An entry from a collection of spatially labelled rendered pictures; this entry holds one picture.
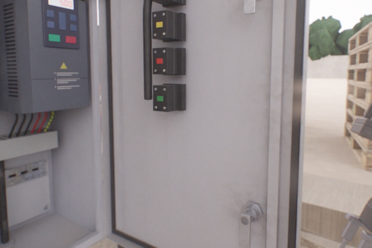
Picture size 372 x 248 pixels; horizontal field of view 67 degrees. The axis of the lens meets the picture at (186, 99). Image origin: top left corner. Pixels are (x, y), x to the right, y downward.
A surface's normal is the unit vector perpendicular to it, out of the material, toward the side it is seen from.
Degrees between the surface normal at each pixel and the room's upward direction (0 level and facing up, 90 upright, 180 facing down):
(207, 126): 90
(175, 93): 90
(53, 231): 0
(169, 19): 90
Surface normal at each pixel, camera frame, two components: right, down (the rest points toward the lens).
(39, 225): 0.00, -1.00
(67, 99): 0.82, 0.05
